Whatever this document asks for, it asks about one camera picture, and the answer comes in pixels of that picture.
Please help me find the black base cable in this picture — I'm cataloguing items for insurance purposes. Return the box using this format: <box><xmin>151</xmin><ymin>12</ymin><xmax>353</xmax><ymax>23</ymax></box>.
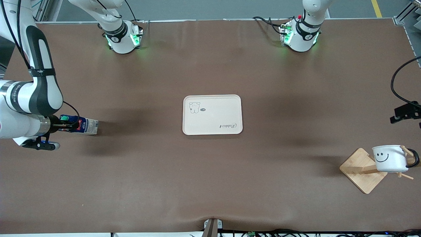
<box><xmin>123</xmin><ymin>0</ymin><xmax>145</xmax><ymax>23</ymax></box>
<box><xmin>253</xmin><ymin>16</ymin><xmax>283</xmax><ymax>35</ymax></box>

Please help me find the blue milk carton green cap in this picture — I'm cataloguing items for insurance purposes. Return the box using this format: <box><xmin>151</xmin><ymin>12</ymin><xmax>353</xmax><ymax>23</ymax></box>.
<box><xmin>59</xmin><ymin>114</ymin><xmax>99</xmax><ymax>136</ymax></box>

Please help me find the black right base cable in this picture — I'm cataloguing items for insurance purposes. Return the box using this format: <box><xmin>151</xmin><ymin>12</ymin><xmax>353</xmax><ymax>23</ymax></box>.
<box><xmin>123</xmin><ymin>0</ymin><xmax>145</xmax><ymax>23</ymax></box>

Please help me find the wooden mug rack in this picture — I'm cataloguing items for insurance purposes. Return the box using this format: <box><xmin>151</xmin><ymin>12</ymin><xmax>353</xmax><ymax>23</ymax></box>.
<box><xmin>339</xmin><ymin>145</ymin><xmax>421</xmax><ymax>195</ymax></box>

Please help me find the aluminium frame profile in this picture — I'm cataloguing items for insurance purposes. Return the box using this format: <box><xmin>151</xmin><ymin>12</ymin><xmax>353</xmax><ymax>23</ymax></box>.
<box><xmin>32</xmin><ymin>0</ymin><xmax>50</xmax><ymax>22</ymax></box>
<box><xmin>393</xmin><ymin>0</ymin><xmax>421</xmax><ymax>66</ymax></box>

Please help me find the black left base cable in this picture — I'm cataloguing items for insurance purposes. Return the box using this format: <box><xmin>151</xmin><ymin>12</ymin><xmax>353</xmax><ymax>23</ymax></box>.
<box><xmin>253</xmin><ymin>16</ymin><xmax>283</xmax><ymax>35</ymax></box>

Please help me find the beige plastic tray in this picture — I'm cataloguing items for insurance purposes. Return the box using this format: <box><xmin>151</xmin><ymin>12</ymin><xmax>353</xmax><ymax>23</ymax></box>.
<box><xmin>182</xmin><ymin>95</ymin><xmax>243</xmax><ymax>136</ymax></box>

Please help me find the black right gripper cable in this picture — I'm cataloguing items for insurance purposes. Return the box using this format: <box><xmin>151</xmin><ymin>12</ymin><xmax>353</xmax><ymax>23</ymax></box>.
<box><xmin>62</xmin><ymin>101</ymin><xmax>81</xmax><ymax>126</ymax></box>

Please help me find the white mug black handle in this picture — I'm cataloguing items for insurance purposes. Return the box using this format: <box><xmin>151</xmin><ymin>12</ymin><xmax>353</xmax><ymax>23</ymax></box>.
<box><xmin>372</xmin><ymin>145</ymin><xmax>420</xmax><ymax>173</ymax></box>

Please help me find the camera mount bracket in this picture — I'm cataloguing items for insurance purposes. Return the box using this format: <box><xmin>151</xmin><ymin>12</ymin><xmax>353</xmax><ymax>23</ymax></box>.
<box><xmin>203</xmin><ymin>218</ymin><xmax>223</xmax><ymax>237</ymax></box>

